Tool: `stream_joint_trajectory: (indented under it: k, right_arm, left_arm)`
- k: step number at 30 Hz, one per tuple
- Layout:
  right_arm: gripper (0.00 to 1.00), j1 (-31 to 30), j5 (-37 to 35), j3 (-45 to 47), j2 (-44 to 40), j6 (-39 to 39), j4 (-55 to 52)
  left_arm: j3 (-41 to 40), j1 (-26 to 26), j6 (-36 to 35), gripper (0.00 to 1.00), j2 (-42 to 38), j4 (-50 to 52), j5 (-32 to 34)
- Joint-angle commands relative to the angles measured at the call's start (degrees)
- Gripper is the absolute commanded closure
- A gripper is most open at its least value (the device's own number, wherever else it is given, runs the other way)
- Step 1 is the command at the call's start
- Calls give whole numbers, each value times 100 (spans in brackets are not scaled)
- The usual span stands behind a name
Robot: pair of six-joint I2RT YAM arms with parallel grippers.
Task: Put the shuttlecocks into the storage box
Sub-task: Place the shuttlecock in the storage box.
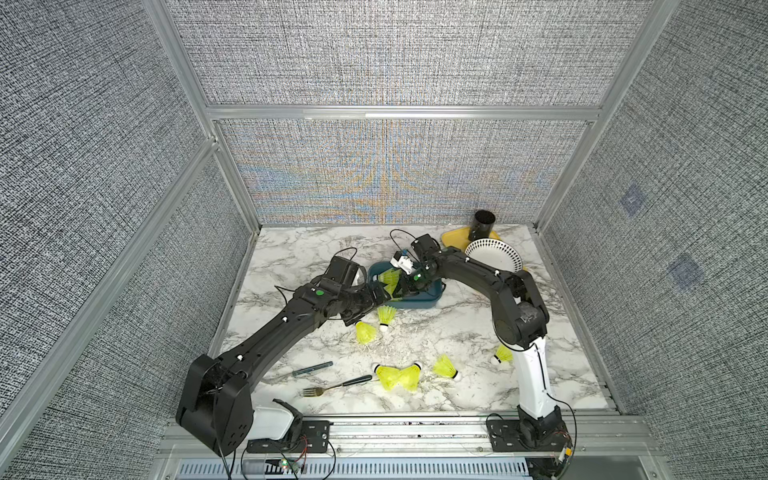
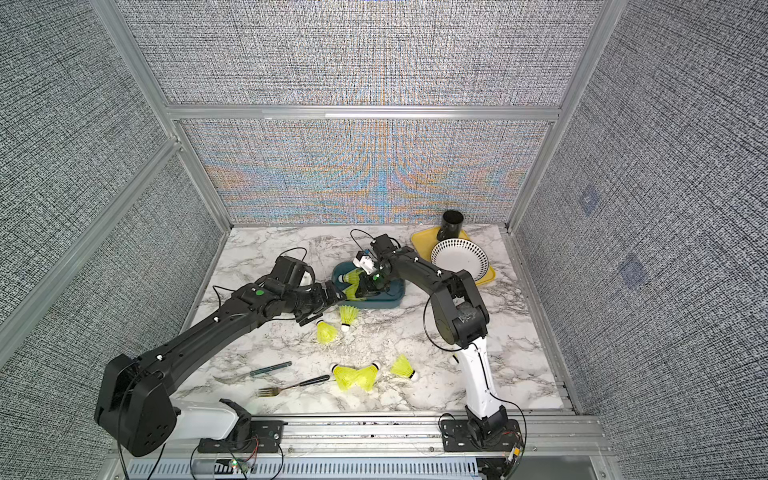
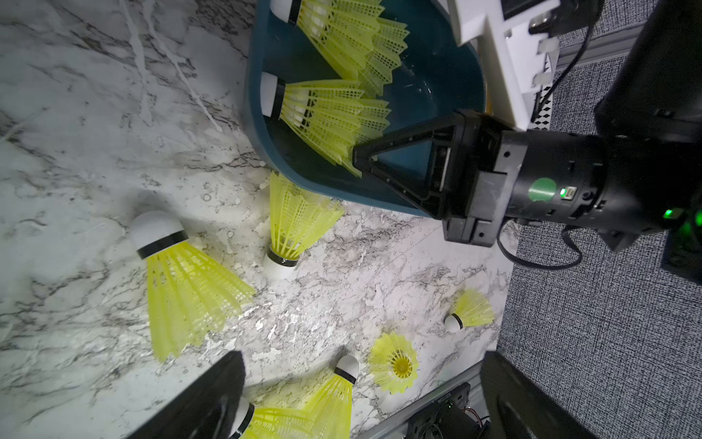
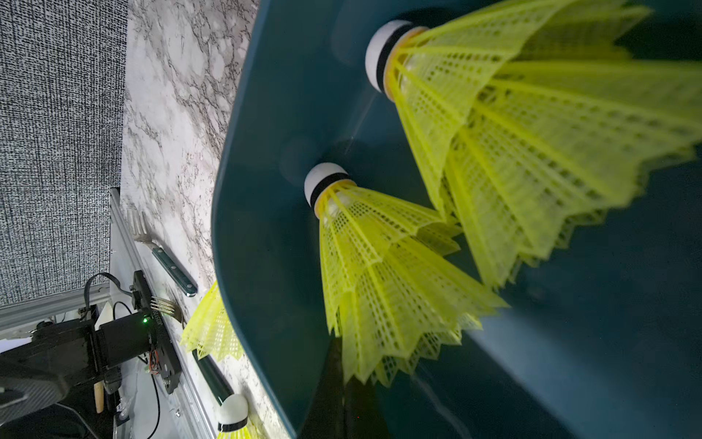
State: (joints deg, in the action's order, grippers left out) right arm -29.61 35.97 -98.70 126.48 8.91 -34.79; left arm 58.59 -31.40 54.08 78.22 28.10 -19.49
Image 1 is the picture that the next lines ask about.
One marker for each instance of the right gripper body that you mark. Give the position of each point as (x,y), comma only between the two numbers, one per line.
(415,281)

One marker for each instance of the black handled fork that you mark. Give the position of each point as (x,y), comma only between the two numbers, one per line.
(318,391)

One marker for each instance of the teal pen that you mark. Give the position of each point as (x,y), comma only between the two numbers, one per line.
(311,369)

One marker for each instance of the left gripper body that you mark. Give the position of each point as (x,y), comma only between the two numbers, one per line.
(359,302)

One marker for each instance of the teal storage box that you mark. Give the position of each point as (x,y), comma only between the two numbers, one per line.
(422,300)

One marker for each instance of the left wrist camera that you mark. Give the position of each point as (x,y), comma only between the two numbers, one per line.
(345,272)

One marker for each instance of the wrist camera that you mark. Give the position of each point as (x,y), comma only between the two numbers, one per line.
(345,272)
(417,256)

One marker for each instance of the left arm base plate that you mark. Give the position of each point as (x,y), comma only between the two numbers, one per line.
(308,436)

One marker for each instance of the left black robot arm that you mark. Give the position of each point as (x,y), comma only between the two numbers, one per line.
(215,405)

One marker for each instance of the yellow shuttlecock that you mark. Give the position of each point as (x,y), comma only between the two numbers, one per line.
(445,368)
(386,315)
(409,377)
(394,291)
(387,376)
(390,277)
(365,333)

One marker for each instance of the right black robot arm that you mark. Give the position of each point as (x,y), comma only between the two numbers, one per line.
(519,319)

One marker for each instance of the aluminium front rail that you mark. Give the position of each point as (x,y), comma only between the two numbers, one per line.
(443,434)

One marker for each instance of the white patterned bowl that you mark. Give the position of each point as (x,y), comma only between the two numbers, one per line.
(495,253)

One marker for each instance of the black cup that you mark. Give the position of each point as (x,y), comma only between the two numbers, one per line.
(482,225)

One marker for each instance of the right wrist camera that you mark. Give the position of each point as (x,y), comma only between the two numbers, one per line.
(417,256)

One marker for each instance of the yellow shuttlecock right edge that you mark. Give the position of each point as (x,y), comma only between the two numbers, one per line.
(503,354)

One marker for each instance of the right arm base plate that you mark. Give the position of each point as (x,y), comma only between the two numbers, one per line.
(514,435)

